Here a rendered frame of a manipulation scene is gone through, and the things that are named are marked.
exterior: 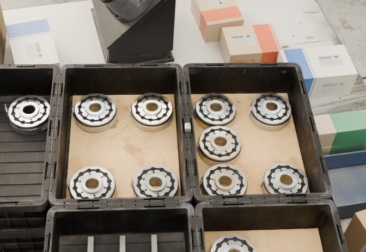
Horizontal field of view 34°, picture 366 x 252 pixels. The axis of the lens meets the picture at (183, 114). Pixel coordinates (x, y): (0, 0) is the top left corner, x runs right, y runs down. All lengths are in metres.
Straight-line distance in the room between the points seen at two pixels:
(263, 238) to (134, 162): 0.35
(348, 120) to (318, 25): 0.51
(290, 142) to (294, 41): 0.52
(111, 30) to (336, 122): 0.67
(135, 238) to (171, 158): 0.23
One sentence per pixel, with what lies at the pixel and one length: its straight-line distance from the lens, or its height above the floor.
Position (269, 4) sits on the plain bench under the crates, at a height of 0.70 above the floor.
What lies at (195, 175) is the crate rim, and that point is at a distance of 1.31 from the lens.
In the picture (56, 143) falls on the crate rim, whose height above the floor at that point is 0.93.
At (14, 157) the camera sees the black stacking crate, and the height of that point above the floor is 0.83.
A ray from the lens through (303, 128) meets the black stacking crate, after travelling 1.48.
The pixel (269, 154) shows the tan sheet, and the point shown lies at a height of 0.83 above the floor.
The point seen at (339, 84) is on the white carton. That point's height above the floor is 0.75.
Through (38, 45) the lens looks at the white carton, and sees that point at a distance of 1.76.
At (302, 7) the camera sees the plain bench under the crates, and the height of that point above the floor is 0.70.
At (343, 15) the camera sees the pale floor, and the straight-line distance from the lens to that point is 3.21.
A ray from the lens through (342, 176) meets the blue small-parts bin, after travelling 1.65.
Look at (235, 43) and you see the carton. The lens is 1.79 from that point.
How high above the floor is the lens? 2.01
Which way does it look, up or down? 51 degrees down
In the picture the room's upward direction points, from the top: 5 degrees clockwise
